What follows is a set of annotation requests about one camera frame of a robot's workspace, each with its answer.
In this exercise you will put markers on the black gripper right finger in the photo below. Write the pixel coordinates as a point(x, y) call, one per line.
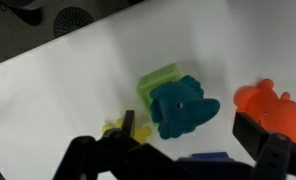
point(251, 133)

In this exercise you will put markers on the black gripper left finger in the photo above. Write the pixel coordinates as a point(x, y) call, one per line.
point(129, 121)

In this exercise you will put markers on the teal green fish toy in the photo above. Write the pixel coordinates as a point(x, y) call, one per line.
point(179, 106)

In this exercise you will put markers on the yellow star toy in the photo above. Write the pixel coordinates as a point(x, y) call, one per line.
point(142, 131)

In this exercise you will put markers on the orange toy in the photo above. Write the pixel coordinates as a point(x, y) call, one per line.
point(278, 111)

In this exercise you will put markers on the lime green block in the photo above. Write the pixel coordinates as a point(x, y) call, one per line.
point(153, 85)

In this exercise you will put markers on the royal blue block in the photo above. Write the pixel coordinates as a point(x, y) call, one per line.
point(209, 155)

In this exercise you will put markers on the black round ribbed base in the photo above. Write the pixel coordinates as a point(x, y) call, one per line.
point(73, 20)

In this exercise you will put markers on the dark grey floor object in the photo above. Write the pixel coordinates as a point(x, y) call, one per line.
point(24, 11)

